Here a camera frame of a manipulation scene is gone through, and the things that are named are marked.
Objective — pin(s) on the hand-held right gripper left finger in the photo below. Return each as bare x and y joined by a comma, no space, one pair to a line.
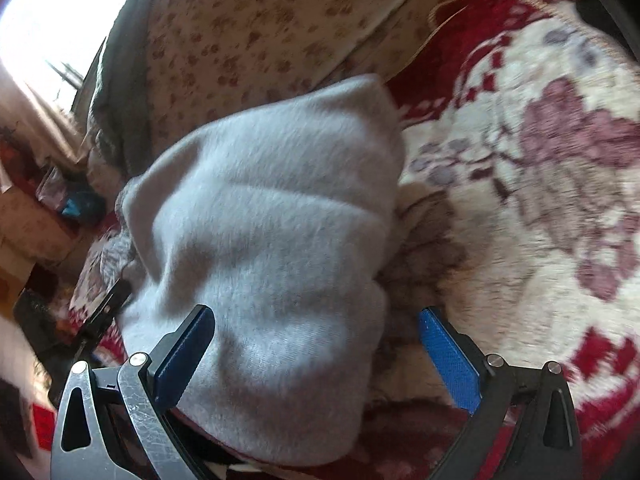
182,355

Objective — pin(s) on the red floral blanket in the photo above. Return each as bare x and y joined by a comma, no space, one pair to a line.
525,185

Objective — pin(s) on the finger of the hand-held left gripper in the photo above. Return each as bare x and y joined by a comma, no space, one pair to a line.
107,305

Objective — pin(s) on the dark grey cloth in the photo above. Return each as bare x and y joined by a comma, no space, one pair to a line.
122,100

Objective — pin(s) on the beige spotted pillow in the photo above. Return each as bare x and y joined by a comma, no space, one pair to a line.
250,35

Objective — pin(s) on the light grey pants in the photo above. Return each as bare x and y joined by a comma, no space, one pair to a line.
260,240

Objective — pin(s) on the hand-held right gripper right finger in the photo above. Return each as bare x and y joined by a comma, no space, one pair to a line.
452,355

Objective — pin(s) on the beige curtain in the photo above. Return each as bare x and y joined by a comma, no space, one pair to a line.
35,115

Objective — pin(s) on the blue thing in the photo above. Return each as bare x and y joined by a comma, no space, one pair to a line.
75,207

